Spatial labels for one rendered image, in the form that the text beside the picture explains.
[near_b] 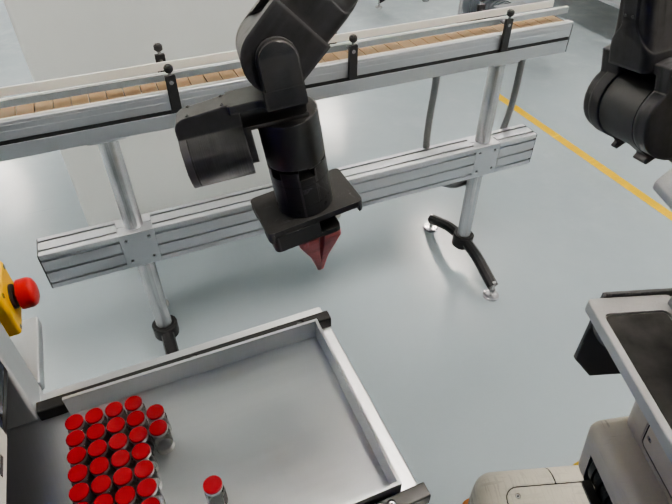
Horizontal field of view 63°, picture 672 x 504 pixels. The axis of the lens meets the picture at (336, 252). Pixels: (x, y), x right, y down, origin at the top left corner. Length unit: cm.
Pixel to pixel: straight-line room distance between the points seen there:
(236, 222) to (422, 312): 79
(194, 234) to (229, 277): 58
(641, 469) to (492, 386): 106
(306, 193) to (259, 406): 33
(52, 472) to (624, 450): 74
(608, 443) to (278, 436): 46
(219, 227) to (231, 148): 115
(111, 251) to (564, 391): 144
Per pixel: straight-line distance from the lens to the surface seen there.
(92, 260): 166
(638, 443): 90
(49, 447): 80
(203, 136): 50
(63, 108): 140
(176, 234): 162
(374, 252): 227
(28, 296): 80
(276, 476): 70
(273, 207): 57
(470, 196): 206
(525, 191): 275
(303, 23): 47
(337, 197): 57
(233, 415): 75
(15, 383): 77
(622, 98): 65
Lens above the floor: 151
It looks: 42 degrees down
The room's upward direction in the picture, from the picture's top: straight up
